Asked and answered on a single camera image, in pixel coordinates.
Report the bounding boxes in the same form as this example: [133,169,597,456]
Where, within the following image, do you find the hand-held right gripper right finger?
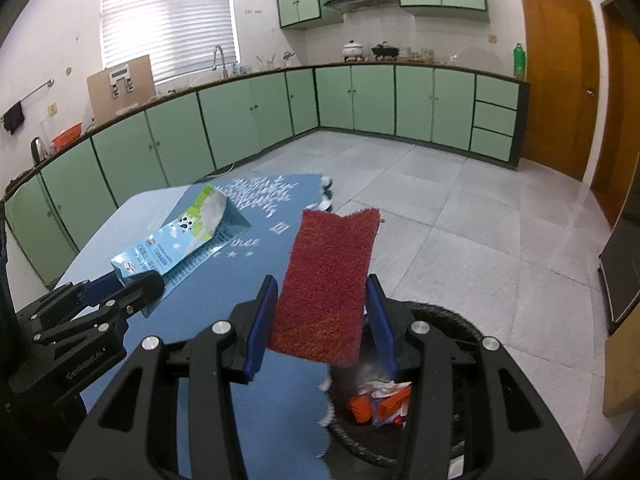
[366,274,583,480]

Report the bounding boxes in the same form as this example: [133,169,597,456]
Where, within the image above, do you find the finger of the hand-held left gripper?
[31,270,167,347]
[14,271,127,327]

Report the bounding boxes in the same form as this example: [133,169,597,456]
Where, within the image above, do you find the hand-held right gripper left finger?
[62,275,280,480]

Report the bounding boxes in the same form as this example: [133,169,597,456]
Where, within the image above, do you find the small white tissue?
[357,379,412,398]

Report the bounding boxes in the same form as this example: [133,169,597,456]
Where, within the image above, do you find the black trash bin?
[320,300,506,480]

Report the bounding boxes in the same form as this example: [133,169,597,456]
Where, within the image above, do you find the red scouring pad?
[269,208,382,365]

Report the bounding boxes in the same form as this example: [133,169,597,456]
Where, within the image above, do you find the light blue milk carton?
[110,184,252,318]

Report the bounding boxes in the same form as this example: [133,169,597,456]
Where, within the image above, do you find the dark blue tree-print tablecloth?
[120,174,335,480]

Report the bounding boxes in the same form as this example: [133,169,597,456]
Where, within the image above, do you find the red plastic basin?
[51,122,83,146]

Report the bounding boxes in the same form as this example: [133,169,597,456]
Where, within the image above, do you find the brown printed cardboard box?
[86,55,157,126]

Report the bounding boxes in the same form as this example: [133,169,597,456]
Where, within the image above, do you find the dark towel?
[1,101,26,135]

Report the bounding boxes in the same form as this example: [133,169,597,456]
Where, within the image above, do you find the green base cabinets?
[4,62,531,291]

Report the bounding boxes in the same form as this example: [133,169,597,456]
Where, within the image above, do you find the black glass cabinet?
[597,210,640,336]

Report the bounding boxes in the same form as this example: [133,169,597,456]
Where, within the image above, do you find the plain cardboard box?
[602,330,640,417]

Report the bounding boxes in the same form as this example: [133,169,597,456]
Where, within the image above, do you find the white window blind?
[101,0,240,86]

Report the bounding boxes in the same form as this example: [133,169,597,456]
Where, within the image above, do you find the wide wooden door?
[515,0,601,183]

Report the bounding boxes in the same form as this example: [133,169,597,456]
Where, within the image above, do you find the narrow wooden door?
[590,0,640,233]

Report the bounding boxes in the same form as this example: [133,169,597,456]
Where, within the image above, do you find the black range hood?
[322,0,396,10]

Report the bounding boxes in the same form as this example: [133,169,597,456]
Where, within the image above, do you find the steel towel rail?
[2,79,55,111]

